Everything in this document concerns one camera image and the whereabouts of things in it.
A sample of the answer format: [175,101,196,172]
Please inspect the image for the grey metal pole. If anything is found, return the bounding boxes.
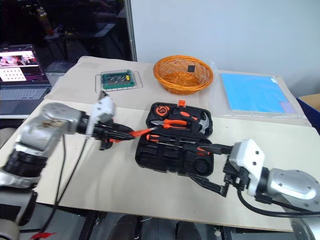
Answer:
[125,0,138,62]

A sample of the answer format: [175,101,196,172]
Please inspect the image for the black plastic tool case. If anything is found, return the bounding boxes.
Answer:
[134,99,215,177]

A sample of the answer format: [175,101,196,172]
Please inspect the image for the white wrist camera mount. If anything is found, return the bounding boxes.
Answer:
[86,95,118,140]
[228,138,266,197]

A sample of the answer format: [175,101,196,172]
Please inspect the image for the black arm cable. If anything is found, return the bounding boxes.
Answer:
[39,133,88,234]
[236,189,320,219]

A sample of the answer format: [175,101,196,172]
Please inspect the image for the orange black tape measure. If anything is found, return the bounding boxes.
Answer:
[153,105,172,117]

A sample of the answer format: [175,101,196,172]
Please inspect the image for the black orange handled tool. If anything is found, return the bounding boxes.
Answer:
[183,144,213,157]

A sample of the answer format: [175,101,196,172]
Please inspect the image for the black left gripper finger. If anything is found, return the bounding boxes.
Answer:
[112,122,136,134]
[107,134,133,145]

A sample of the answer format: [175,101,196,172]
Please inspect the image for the green circuit board clear case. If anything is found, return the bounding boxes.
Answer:
[94,69,144,94]

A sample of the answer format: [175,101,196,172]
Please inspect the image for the claw hammer black orange handle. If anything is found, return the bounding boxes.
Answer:
[172,109,214,135]

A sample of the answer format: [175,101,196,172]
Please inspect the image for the orange handled pliers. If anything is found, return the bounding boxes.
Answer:
[150,118,189,131]

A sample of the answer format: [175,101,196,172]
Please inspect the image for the dark rounded shape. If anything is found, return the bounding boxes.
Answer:
[174,220,204,240]
[113,214,151,240]

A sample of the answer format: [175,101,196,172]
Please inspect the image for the black table frame leg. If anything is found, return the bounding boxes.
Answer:
[80,211,101,240]

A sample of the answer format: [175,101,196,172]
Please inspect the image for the open laptop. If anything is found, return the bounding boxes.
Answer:
[0,44,53,116]

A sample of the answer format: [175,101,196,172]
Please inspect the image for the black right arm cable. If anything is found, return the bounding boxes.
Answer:
[236,189,320,219]

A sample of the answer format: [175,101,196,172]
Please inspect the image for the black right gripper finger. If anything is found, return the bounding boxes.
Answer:
[188,173,230,199]
[206,143,234,156]

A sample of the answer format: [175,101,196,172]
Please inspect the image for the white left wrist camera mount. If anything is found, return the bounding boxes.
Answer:
[86,95,118,140]

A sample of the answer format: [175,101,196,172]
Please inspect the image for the orange wicker basket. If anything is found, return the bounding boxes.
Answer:
[152,55,215,96]

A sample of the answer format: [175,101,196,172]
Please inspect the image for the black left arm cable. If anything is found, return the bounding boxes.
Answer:
[39,133,88,234]

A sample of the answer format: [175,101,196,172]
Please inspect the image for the blue plastic sheet folder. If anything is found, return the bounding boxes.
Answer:
[211,69,312,126]

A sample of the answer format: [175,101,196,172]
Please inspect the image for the blue cardboard box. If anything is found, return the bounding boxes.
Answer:
[296,93,320,129]

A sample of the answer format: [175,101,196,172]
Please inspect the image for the blue sheet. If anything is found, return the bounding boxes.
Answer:
[219,72,295,114]

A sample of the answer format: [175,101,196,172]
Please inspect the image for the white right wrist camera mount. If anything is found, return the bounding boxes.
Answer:
[228,138,266,197]

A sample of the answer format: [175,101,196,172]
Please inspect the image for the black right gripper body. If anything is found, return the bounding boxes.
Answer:
[222,154,251,195]

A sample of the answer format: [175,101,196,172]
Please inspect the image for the orange black screwdriver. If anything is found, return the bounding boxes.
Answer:
[104,126,159,145]
[145,133,196,145]

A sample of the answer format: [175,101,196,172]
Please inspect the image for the red tape strip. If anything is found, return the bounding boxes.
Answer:
[30,231,57,240]

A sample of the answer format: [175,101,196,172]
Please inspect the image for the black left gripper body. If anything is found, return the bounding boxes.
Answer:
[91,119,120,151]

